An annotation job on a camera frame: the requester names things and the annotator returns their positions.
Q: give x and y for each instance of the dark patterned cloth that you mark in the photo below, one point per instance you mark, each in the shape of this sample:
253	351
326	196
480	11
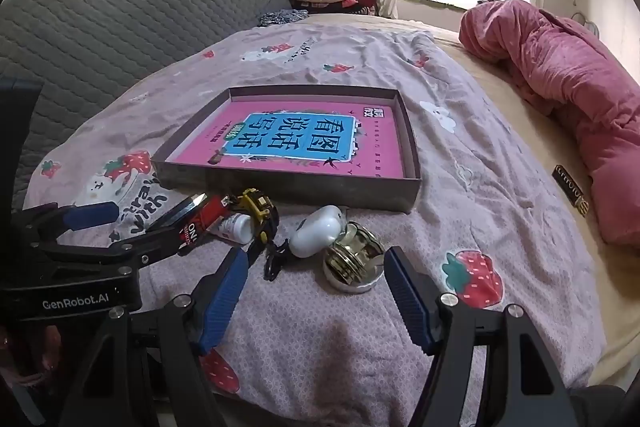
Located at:
282	18

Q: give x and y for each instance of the pink comforter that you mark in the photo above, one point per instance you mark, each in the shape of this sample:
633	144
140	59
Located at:
575	72

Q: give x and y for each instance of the black and gold packet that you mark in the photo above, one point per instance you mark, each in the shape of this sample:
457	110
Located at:
570	189

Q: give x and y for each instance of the shiny metal pipe fitting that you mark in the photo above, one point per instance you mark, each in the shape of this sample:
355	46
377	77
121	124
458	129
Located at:
350	252

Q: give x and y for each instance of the white earbuds case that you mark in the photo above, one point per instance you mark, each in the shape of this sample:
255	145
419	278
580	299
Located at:
315	232

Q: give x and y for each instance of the red and black lighter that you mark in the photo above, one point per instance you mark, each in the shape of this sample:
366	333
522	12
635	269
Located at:
200	219

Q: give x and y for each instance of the beige bedsheet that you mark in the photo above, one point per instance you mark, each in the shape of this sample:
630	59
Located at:
525	132

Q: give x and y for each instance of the small white bottle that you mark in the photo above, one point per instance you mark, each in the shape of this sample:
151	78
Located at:
235	228

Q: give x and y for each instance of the pink book with blue label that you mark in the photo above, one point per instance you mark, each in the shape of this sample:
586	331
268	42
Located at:
380	147

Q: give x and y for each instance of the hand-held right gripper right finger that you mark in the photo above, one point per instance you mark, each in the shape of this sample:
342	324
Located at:
407	302

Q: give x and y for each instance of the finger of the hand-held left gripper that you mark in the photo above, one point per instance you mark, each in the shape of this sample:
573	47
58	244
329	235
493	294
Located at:
90	214
150	244

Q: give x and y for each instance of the grey quilted headboard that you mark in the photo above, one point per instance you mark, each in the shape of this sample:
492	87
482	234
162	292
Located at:
125	32

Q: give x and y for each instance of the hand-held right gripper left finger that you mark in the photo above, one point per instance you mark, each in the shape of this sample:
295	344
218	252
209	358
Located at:
222	302

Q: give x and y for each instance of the shallow grey cardboard box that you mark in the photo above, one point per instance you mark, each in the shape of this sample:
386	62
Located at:
300	192

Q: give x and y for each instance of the pink strawberry printed blanket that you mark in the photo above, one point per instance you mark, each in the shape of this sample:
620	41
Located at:
350	52

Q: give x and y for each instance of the yellow and black wristwatch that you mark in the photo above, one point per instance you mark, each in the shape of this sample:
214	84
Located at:
252	204

